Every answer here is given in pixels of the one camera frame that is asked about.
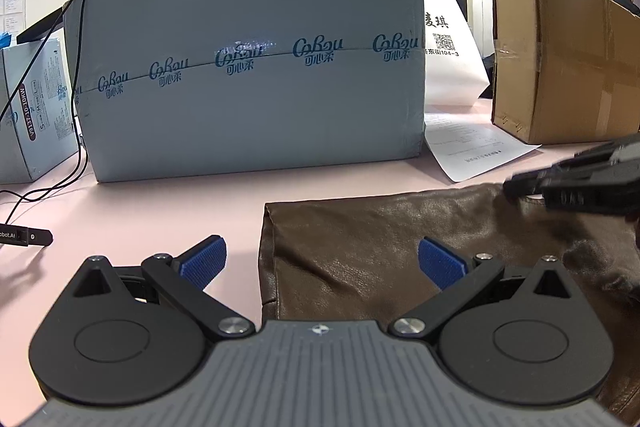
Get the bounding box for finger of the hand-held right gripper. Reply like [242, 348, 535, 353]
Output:
[504, 162, 566, 200]

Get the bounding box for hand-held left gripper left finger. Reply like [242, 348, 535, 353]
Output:
[72, 235, 255, 342]

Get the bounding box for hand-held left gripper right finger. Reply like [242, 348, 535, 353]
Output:
[389, 237, 571, 342]

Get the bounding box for brown leather jacket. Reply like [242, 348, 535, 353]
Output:
[257, 181, 640, 427]

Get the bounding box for printed paper sheet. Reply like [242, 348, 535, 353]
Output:
[424, 112, 543, 182]

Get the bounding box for large brown cardboard box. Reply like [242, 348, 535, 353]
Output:
[491, 0, 640, 146]

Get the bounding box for large light blue carton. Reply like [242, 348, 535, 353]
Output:
[64, 0, 426, 184]

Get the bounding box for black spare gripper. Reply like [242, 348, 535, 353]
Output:
[0, 227, 53, 249]

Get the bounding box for small light blue carton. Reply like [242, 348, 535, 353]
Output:
[0, 38, 81, 185]

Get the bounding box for black flat panel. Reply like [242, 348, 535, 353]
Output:
[16, 4, 68, 44]

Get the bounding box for black cable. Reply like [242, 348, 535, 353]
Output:
[0, 0, 93, 238]
[0, 0, 133, 122]

